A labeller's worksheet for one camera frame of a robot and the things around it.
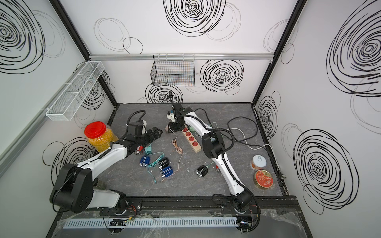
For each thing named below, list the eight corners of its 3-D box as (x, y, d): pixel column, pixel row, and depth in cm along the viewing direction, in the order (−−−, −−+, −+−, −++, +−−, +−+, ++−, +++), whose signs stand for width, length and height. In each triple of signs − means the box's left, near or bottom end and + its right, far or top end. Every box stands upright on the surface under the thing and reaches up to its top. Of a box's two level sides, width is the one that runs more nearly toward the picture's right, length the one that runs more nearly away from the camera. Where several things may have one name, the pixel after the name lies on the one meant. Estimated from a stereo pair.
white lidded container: (251, 171, 88) (255, 167, 83) (248, 159, 93) (251, 154, 88) (264, 171, 88) (268, 167, 83) (260, 159, 93) (264, 154, 88)
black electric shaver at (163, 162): (158, 168, 88) (158, 166, 86) (160, 159, 91) (159, 157, 90) (168, 168, 88) (168, 166, 86) (169, 159, 91) (169, 157, 90)
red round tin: (255, 188, 81) (258, 186, 78) (251, 172, 87) (253, 169, 84) (272, 188, 81) (275, 186, 78) (267, 172, 87) (269, 169, 84)
